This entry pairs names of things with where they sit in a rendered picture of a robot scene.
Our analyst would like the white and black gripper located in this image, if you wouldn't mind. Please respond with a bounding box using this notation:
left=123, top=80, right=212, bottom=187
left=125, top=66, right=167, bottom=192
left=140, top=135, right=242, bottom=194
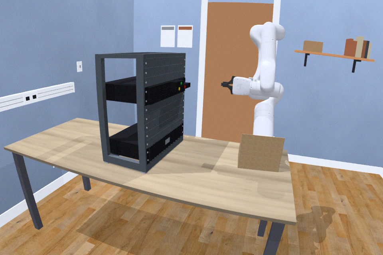
left=221, top=76, right=252, bottom=95

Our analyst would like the dark grey server rack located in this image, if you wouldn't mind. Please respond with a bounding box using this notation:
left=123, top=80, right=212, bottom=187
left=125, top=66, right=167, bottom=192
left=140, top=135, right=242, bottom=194
left=95, top=52, right=190, bottom=174

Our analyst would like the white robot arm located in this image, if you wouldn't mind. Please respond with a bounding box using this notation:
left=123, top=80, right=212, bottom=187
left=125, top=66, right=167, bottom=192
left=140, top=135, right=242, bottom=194
left=248, top=22, right=285, bottom=137

